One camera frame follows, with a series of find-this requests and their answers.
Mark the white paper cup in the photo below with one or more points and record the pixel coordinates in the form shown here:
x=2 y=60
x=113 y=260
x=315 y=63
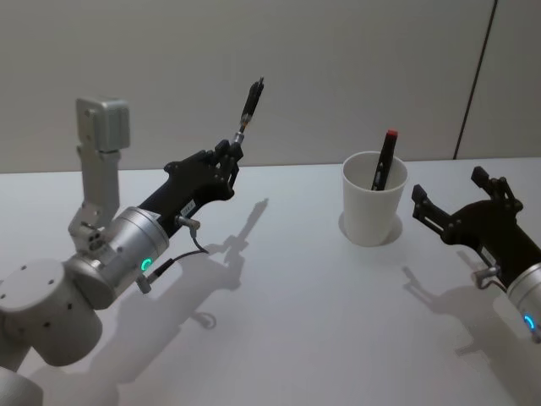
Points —
x=372 y=215

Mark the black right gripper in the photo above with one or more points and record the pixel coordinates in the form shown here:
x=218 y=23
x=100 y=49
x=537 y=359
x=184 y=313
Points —
x=494 y=232

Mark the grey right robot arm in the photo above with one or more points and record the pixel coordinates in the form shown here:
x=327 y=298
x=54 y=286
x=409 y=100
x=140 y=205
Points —
x=526 y=304

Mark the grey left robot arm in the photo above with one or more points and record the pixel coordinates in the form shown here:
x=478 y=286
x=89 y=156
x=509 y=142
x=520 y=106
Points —
x=46 y=304

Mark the black pen with red cap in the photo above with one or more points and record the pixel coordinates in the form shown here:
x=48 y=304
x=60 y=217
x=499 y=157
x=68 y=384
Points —
x=385 y=158

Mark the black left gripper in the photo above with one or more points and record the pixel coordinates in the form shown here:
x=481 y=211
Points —
x=186 y=186

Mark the black pen with silver tip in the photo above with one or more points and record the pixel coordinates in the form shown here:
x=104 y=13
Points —
x=251 y=108

